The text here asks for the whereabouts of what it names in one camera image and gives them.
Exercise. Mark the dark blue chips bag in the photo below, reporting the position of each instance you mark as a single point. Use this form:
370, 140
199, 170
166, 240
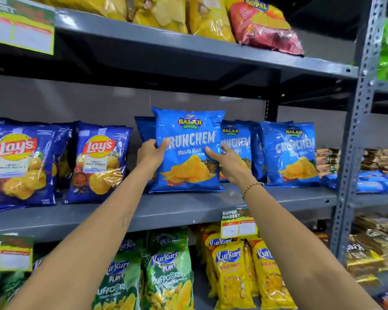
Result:
17, 164
63, 158
98, 164

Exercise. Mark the yellow puffed snack bag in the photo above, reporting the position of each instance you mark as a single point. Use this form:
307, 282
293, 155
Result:
273, 280
250, 267
208, 255
202, 237
231, 274

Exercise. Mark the person's left hand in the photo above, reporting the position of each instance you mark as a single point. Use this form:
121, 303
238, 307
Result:
148, 155

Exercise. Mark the stack of brown biscuit packets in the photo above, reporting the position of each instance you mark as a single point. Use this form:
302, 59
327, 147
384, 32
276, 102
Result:
378, 159

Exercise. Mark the grey perforated metal upright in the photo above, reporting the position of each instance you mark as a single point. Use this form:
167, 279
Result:
359, 125

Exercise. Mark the person's right thumb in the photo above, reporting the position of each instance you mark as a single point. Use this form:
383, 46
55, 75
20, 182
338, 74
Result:
212, 153

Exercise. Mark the person's right hand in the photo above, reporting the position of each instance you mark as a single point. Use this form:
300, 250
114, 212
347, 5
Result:
234, 167

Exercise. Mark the pile of brown yellow packets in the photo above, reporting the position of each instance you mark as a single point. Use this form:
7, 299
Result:
371, 245

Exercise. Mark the green bordered price tag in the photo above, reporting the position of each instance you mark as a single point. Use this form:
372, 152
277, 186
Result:
19, 25
8, 253
238, 224

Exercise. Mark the person's left thumb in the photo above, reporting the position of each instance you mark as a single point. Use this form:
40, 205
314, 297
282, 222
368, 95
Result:
164, 147

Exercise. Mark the red and yellow snack bag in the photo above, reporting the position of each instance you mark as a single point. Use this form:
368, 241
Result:
262, 28

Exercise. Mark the yellow chips bag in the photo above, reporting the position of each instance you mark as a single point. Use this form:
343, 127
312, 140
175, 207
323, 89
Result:
210, 19
161, 12
93, 4

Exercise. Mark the row of blue biscuit packets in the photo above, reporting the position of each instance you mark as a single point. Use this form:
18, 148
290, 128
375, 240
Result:
371, 182

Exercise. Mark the person's right forearm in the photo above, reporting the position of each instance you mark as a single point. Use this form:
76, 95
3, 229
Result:
297, 255

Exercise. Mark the grey metal shelf board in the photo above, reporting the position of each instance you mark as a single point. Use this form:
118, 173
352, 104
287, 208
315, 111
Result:
386, 88
181, 45
168, 208
375, 199

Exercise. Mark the green puffed snack bag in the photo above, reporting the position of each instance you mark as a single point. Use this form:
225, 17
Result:
3, 288
168, 237
169, 277
129, 245
119, 284

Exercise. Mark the person's left forearm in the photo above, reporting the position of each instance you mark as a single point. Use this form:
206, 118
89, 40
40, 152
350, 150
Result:
93, 242

